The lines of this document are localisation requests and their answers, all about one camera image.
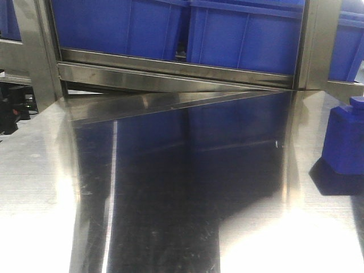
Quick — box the blue bin far right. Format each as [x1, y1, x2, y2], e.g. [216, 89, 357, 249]
[329, 11, 363, 82]

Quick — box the blue bin behind table right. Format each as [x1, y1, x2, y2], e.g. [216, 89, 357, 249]
[187, 1, 303, 75]

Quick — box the blue bin behind table left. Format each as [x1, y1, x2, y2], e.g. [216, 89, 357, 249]
[52, 1, 189, 60]

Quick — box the blue bin far left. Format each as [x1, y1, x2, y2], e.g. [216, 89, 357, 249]
[1, 0, 21, 41]

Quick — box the blue bin behind table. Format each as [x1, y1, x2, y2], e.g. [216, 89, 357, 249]
[52, 1, 189, 60]
[187, 1, 303, 75]

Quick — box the black gripper at edge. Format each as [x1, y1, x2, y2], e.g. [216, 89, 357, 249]
[1, 85, 31, 135]

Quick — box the steel shelf frame behind table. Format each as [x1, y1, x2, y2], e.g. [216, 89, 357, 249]
[1, 1, 363, 111]

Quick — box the blue bottle-shaped part right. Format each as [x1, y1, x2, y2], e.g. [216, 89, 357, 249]
[322, 96, 363, 175]

